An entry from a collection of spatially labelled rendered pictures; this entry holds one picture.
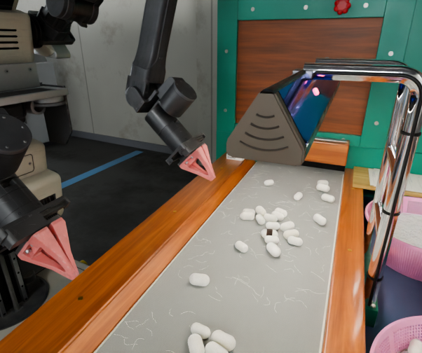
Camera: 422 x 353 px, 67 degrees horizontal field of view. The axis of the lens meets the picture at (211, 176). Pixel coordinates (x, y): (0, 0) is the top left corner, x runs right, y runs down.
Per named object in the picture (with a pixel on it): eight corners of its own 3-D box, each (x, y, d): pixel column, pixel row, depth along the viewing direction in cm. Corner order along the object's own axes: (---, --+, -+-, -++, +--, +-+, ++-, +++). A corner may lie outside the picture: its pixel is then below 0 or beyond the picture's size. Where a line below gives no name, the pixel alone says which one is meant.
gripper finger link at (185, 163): (230, 163, 75) (204, 133, 75) (219, 174, 69) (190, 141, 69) (212, 179, 79) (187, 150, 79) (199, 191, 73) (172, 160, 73)
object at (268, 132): (224, 157, 34) (226, 86, 31) (308, 85, 87) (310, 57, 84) (302, 168, 31) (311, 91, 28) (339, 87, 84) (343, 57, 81)
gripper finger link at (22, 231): (99, 256, 43) (53, 204, 43) (55, 291, 37) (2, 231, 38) (78, 276, 47) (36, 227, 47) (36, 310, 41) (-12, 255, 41)
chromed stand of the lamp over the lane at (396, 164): (270, 298, 65) (291, 63, 47) (289, 244, 82) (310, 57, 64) (373, 328, 58) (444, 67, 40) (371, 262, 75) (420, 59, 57)
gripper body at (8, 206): (74, 203, 46) (40, 164, 46) (6, 241, 37) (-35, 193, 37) (57, 225, 49) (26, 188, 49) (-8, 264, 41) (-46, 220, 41)
